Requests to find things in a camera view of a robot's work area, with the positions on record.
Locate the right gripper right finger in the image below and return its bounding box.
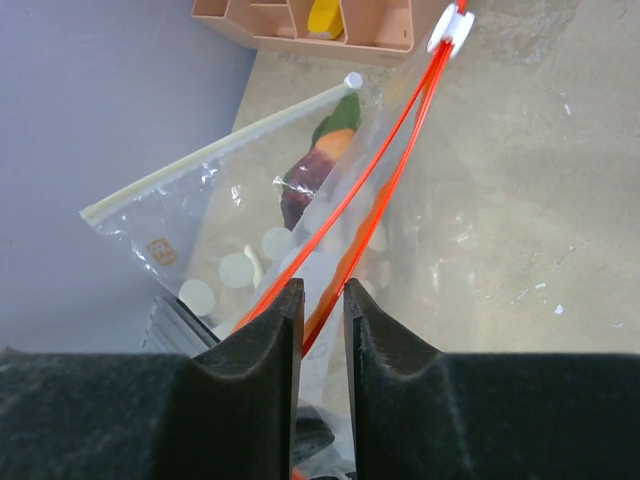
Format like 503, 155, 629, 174
344, 280, 639, 479

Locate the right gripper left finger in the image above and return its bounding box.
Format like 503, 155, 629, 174
1, 279, 304, 479

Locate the white garlic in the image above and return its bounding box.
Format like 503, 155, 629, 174
244, 244, 265, 289

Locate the polka dot zip bag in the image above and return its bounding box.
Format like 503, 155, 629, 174
81, 72, 383, 352

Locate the red zipper clear bag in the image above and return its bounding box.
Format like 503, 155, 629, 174
229, 0, 476, 480

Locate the purple eggplant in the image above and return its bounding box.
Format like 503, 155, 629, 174
280, 148, 336, 231

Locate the orange plastic desk organizer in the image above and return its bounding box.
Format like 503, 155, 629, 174
191, 0, 416, 53

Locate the yellow block in organizer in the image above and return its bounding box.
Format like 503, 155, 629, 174
307, 0, 344, 40

